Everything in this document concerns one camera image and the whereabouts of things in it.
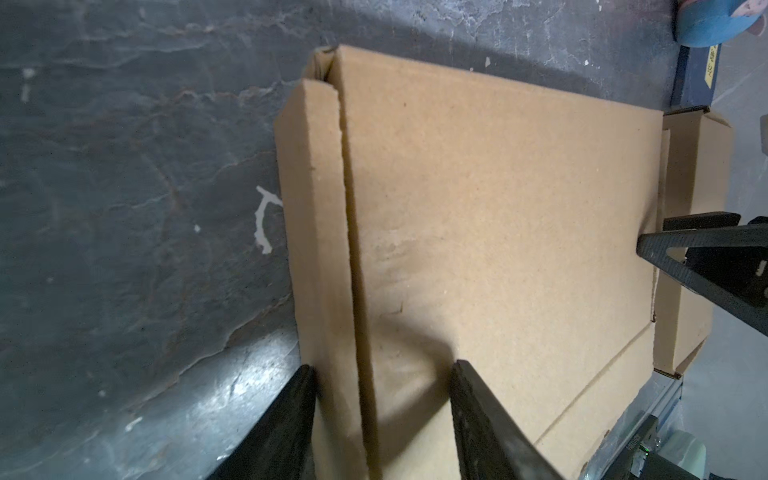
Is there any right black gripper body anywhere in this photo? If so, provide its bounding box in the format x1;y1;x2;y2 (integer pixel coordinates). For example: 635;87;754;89
663;212;767;307

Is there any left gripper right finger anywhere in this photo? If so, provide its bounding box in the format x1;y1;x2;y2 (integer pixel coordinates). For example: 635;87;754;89
449;360;561;480

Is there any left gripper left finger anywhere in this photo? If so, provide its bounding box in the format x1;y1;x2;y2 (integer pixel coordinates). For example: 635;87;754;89
209;365;317;480

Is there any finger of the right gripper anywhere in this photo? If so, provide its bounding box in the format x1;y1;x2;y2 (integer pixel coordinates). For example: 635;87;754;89
636;223;767;335

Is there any brown cardboard sheet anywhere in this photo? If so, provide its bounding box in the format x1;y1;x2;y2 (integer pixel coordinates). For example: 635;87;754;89
274;45;662;479

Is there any brown cardboard box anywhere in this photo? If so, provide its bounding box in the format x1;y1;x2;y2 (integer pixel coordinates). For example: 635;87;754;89
653;106;733;378

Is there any dark blue book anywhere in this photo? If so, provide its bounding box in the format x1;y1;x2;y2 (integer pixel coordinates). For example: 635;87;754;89
670;45;720;110

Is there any pale green container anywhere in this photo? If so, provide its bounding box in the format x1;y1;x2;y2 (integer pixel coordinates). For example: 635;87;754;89
658;430;707;479

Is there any plush doll striped shirt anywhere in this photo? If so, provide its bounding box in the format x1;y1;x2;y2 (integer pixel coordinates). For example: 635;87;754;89
674;0;767;48

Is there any aluminium mounting rail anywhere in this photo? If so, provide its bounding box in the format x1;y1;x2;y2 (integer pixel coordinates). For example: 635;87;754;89
579;371;685;480

